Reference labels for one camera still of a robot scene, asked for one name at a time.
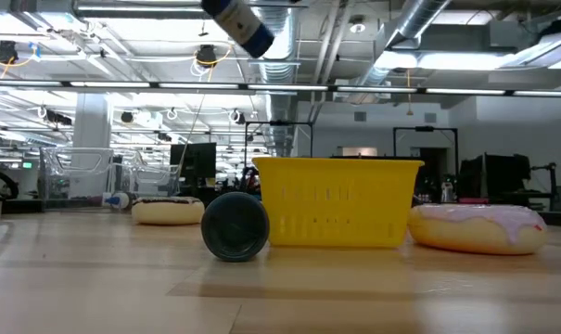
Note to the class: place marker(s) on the small blue-capped bottle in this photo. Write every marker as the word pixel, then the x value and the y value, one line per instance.
pixel 115 201
pixel 235 227
pixel 240 23

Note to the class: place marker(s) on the chocolate frosted toy donut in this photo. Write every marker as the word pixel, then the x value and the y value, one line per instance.
pixel 169 214

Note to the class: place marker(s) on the lilac frosted toy donut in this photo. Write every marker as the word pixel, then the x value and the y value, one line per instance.
pixel 475 236

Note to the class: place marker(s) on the yellow plastic basket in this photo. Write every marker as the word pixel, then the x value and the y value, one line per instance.
pixel 335 185

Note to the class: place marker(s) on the black monitor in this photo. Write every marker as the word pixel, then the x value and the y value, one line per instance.
pixel 196 162

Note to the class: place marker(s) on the long ceiling light strip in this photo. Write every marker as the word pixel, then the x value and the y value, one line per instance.
pixel 113 85

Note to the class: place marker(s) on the white building column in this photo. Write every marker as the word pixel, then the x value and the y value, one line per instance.
pixel 92 125

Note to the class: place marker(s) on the dark equipment bench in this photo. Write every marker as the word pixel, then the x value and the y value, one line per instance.
pixel 498 176

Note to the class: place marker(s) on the clear plastic container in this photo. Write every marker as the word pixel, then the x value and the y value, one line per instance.
pixel 57 185

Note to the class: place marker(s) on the green exit sign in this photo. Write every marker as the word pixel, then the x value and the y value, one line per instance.
pixel 27 164

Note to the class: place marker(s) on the black frame stand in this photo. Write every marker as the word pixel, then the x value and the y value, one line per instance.
pixel 280 123
pixel 424 128

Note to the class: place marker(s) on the silver spiral air duct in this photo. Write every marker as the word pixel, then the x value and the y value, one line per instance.
pixel 282 111

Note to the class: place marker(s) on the large silver air duct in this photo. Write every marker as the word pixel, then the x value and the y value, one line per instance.
pixel 414 18

